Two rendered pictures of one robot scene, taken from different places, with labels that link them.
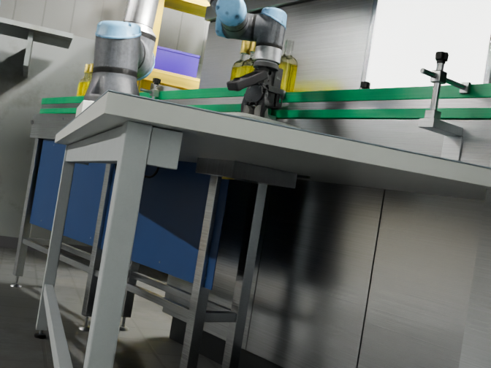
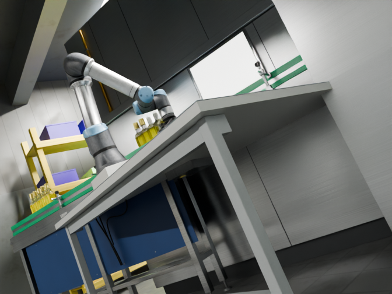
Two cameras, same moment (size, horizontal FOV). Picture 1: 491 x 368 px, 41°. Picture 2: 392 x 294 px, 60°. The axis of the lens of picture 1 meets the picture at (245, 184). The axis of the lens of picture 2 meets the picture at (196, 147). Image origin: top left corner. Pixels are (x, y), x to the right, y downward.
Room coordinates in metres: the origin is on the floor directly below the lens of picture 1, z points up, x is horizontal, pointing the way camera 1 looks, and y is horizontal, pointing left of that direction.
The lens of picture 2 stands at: (0.13, 0.60, 0.47)
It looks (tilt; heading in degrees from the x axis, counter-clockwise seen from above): 10 degrees up; 338
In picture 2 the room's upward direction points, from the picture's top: 23 degrees counter-clockwise
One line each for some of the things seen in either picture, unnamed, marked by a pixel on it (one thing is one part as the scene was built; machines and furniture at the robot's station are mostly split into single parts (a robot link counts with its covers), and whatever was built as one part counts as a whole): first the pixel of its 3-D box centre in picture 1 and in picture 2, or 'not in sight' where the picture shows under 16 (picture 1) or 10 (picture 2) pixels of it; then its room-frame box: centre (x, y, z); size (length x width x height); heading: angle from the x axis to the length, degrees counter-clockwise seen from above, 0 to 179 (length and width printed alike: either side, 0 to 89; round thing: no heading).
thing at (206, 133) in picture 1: (329, 175); (219, 154); (1.93, -0.24, 0.73); 1.58 x 1.52 x 0.04; 19
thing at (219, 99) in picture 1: (119, 103); (74, 193); (2.64, 0.56, 0.92); 1.75 x 0.01 x 0.08; 38
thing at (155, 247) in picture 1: (126, 198); (105, 241); (2.67, 0.47, 0.54); 1.59 x 0.18 x 0.43; 38
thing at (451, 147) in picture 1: (440, 105); (268, 83); (1.43, -0.40, 0.90); 0.17 x 0.05 x 0.23; 128
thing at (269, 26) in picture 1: (270, 29); (160, 100); (1.81, 0.00, 1.10); 0.09 x 0.08 x 0.11; 85
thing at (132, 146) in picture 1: (78, 274); (145, 263); (1.71, 0.40, 0.36); 1.51 x 0.09 x 0.71; 19
